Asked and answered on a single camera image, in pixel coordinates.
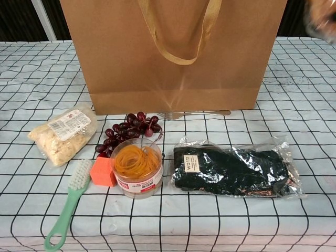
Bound dark ribbed partition panel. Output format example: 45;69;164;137
274;0;336;40
0;0;50;43
43;0;71;41

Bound orange cube block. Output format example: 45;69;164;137
89;156;116;187

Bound silver metal fork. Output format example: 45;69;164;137
157;109;232;120

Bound clear rubber band jar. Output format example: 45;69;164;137
110;140;163;200

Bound brown paper bag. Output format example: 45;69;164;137
59;0;288;116

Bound green handled brush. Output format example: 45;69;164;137
44;159;95;250

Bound packaged black gloves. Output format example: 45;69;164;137
170;135;308;199

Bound packaged white snack bag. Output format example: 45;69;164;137
27;102;98;167

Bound checked white tablecloth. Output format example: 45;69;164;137
0;36;336;252

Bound white partition post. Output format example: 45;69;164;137
33;0;58;42

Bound dark red grape bunch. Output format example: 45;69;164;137
94;111;163;158

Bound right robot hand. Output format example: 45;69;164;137
307;15;336;45

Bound packaged bread roll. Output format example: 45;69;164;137
306;0;336;27

